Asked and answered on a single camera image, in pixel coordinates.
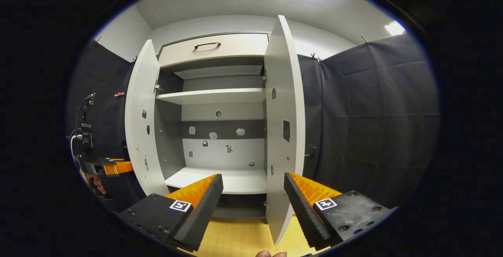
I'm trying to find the white cabinet shelf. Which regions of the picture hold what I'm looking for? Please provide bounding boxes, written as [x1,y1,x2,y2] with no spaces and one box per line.
[156,88,266,105]
[165,167,268,195]

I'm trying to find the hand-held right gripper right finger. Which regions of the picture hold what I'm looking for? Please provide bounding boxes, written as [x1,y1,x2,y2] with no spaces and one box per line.
[283,172,397,251]

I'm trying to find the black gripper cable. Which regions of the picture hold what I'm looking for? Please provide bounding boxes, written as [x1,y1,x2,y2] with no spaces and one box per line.
[75,93,96,132]

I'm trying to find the black backdrop cloth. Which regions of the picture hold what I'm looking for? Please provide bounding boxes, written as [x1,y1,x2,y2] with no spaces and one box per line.
[67,33,440,210]

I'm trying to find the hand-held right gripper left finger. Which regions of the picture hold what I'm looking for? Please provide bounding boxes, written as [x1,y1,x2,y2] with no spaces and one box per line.
[118,173,224,253]

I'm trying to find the beige double-door shoe cabinet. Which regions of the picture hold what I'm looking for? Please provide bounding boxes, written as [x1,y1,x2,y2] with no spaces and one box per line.
[155,32,272,220]

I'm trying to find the small ceiling light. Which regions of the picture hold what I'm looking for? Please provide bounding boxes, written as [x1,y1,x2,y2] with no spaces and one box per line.
[384,20,406,36]

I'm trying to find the beige cabinet door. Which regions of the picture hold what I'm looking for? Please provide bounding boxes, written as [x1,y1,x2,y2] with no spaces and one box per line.
[264,15,306,246]
[125,40,170,196]

